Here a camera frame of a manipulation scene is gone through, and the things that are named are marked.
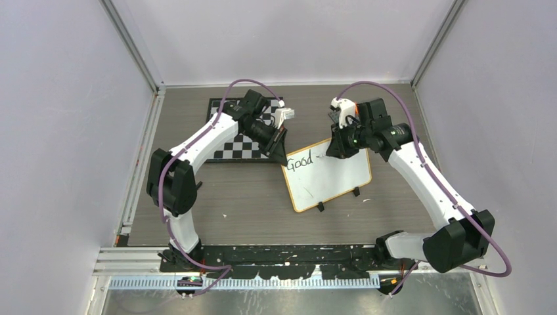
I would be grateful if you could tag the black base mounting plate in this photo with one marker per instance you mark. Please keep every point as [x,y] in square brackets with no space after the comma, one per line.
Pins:
[285,262]

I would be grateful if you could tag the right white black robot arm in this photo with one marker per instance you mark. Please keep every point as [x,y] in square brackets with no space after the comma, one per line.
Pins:
[462,232]

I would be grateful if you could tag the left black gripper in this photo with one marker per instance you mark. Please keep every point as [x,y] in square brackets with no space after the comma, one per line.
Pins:
[276,147]

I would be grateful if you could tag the grey lego baseplate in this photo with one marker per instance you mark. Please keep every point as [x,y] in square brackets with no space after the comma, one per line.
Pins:
[334,116]

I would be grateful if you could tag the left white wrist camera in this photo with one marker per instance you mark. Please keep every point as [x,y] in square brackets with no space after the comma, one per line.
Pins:
[281,115]

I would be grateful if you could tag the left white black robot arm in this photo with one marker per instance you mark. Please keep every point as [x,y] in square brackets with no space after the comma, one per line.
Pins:
[172,173]

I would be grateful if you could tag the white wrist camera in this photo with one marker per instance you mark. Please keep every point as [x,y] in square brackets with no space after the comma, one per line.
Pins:
[281,115]
[345,108]

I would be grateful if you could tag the black white checkerboard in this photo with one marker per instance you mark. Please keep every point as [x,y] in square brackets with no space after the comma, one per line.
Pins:
[241,148]

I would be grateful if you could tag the yellow framed whiteboard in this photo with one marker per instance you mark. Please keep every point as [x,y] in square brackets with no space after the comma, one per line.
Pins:
[313,178]

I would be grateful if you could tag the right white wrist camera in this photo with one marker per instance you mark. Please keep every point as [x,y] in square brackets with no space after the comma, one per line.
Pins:
[345,108]

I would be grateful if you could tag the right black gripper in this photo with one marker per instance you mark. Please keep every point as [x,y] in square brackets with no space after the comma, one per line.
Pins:
[338,147]

